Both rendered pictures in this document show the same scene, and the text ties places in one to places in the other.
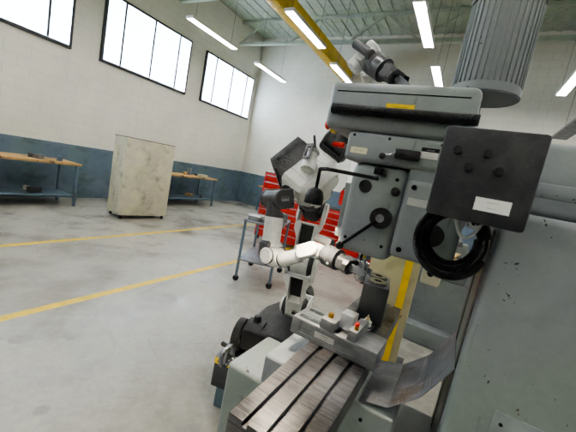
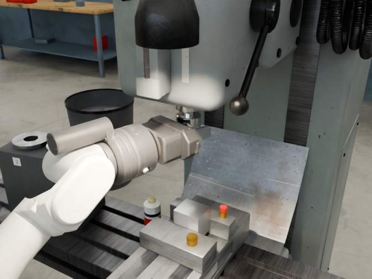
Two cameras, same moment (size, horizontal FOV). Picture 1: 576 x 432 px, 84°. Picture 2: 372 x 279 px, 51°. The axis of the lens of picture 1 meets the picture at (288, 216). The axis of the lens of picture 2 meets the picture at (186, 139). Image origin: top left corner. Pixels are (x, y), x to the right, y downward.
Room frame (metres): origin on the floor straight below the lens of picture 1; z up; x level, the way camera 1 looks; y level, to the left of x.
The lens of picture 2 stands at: (1.17, 0.37, 1.54)
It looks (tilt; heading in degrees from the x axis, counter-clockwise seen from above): 25 degrees down; 272
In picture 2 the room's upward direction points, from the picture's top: straight up
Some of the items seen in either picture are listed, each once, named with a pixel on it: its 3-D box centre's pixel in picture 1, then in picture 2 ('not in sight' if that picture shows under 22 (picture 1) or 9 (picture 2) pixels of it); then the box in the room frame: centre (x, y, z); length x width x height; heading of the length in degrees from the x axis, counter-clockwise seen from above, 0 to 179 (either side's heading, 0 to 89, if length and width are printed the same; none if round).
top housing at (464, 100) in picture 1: (401, 117); not in sight; (1.18, -0.33, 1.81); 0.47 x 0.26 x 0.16; 62
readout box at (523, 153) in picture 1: (483, 177); not in sight; (0.75, -0.43, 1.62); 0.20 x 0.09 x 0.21; 62
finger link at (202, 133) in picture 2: (356, 270); (199, 135); (1.17, -0.29, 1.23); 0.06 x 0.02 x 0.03; 45
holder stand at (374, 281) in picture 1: (373, 297); (53, 176); (1.54, -0.50, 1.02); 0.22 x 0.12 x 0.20; 163
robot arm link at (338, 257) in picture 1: (342, 262); (150, 145); (1.26, -0.25, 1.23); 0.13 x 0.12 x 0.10; 135
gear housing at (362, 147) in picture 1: (400, 155); not in sight; (1.17, -0.35, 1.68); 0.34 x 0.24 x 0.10; 62
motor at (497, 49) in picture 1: (496, 47); not in sight; (1.07, -0.54, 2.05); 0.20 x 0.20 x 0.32
